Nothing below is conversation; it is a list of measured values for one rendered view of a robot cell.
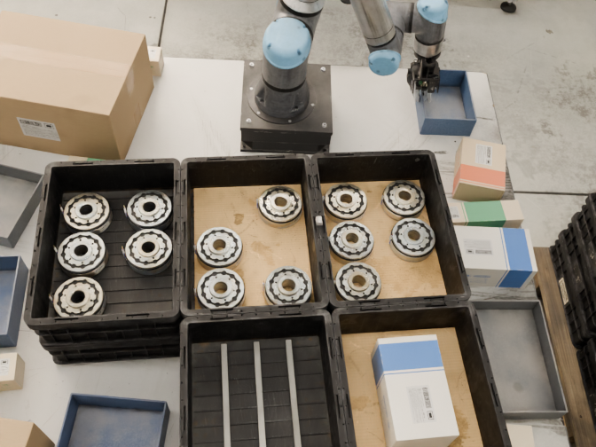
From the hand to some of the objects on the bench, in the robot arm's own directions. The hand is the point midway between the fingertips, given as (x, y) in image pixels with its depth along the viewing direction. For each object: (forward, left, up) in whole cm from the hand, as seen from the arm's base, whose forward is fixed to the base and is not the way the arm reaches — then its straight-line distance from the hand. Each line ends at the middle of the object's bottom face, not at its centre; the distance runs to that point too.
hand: (420, 96), depth 188 cm
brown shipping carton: (-125, +81, -3) cm, 149 cm away
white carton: (-50, -21, -3) cm, 55 cm away
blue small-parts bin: (+1, -7, -5) cm, 9 cm away
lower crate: (-75, +64, -4) cm, 99 cm away
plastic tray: (-61, +107, -6) cm, 123 cm away
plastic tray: (-75, -27, -2) cm, 80 cm away
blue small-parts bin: (-87, +93, -5) cm, 128 cm away
